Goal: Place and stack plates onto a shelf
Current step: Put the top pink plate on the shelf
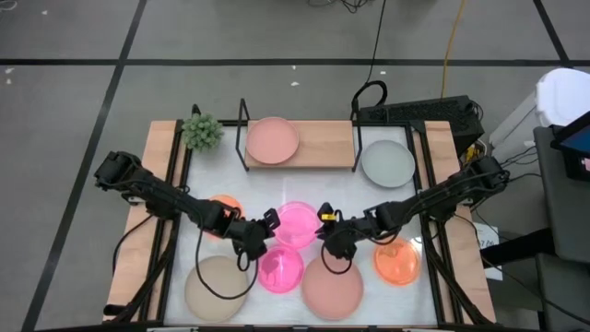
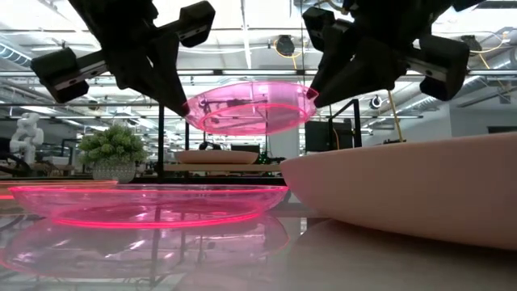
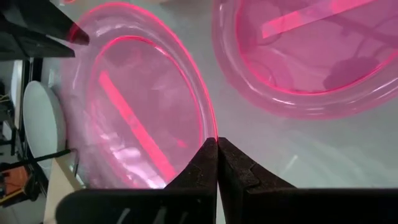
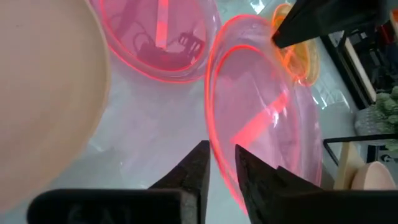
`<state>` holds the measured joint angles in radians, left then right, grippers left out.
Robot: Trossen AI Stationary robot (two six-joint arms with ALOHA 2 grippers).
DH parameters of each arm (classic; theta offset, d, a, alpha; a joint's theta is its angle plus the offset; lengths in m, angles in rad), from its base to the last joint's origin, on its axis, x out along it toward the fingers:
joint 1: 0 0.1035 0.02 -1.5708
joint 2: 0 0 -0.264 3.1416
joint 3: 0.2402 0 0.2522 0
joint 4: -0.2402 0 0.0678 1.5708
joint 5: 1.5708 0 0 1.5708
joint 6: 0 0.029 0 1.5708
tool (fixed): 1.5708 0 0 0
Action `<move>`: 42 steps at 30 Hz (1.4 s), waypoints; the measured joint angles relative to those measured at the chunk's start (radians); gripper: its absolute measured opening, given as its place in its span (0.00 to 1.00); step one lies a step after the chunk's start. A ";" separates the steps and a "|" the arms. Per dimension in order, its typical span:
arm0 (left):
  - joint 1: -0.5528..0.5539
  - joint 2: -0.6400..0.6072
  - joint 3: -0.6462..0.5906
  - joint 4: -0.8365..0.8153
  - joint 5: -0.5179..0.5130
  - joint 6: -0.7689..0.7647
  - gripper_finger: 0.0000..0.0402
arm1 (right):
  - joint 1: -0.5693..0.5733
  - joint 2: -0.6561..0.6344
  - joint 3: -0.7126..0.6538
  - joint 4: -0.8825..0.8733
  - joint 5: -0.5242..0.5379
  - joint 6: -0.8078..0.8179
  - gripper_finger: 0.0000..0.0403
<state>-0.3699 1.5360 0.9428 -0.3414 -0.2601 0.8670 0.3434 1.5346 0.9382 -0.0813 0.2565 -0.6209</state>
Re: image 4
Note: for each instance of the small pink translucent plate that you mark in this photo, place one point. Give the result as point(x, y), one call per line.
point(264, 93)

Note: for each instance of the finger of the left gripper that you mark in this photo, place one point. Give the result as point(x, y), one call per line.
point(317, 18)

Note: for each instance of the green potted plant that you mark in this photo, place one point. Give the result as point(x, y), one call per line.
point(387, 109)

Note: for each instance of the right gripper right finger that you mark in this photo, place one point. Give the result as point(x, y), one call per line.
point(264, 196)

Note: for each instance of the black rig frame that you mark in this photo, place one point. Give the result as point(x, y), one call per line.
point(340, 63)

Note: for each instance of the orange translucent plate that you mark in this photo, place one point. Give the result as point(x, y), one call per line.
point(300, 62)

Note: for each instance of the large pink translucent plate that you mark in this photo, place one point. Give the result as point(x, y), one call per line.
point(124, 31)

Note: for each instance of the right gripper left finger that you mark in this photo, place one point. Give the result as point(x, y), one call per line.
point(189, 177)

